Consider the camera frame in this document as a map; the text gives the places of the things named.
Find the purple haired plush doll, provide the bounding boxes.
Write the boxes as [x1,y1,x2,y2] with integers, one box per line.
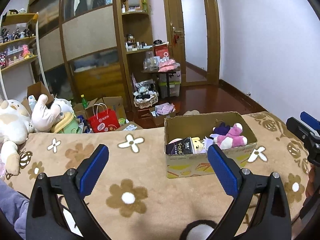
[201,122,231,153]

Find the yellow plush coin pouch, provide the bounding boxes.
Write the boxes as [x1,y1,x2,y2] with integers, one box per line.
[191,137,203,154]

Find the lace trimmed basket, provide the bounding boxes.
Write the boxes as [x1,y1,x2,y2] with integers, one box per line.
[133,79,159,109]

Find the small dark side table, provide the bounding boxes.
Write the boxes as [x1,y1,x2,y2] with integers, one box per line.
[141,65,181,103]

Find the person right hand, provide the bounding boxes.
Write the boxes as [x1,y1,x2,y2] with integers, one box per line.
[305,164,316,198]

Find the white long ear plush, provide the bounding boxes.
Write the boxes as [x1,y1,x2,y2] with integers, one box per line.
[31,94,62,132]

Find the green yellow plush toy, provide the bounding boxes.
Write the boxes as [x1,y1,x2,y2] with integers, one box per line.
[50,112,79,134]

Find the beige flower blanket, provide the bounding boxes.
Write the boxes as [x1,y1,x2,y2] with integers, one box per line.
[6,113,310,239]

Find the white yellow display shelf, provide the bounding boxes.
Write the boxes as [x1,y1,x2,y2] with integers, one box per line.
[1,11,48,100]

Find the wooden door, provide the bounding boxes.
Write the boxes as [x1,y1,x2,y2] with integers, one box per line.
[164,0,220,86]

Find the black tissue pack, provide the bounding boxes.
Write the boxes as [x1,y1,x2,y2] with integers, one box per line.
[165,137,193,155]

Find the pink cloth bundle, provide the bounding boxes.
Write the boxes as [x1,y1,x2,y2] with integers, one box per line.
[158,59,177,73]

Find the clear plastic storage bin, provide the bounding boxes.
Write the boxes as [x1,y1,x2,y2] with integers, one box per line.
[159,82,181,99]

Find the red paper shopping bag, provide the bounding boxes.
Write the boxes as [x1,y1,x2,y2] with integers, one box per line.
[88,103,120,133]

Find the white brown plush bear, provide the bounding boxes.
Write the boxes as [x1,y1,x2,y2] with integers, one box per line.
[1,99,34,176]

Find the purple trouser leg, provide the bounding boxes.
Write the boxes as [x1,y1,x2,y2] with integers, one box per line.
[0,180,29,239]

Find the open brown cardboard box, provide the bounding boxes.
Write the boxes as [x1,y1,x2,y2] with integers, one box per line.
[73,96,127,126]

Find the pink bear plush toy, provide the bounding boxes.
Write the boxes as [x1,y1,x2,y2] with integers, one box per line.
[213,123,248,150]

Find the green glass bottle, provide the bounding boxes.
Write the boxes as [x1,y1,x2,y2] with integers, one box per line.
[81,94,88,109]

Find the red bag on table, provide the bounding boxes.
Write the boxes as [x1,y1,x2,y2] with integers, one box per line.
[153,43,170,59]

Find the wooden wardrobe cabinet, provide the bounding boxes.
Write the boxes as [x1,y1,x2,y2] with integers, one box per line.
[28,0,153,111]

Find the pink swirl roll squishy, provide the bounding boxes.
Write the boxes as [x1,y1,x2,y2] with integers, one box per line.
[168,138,182,144]

